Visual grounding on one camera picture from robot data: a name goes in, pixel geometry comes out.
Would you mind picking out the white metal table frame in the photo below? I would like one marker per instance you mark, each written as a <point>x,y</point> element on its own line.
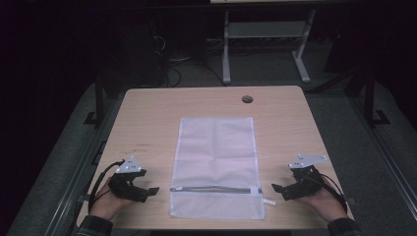
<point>265,42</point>

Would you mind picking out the person's left hand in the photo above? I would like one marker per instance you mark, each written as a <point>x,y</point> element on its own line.
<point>106,203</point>

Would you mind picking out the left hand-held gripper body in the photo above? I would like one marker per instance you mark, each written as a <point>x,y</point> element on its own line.
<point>126,183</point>

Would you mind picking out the black metal stand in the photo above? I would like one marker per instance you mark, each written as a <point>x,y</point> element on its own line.
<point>98,98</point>
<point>372,95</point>

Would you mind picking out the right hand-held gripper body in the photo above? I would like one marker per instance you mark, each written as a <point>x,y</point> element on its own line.
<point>303,183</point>

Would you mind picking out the person's right hand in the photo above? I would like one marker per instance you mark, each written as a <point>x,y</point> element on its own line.
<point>324,203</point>

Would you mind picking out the white mesh laundry bag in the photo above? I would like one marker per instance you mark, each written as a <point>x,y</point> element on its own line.
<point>216,170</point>

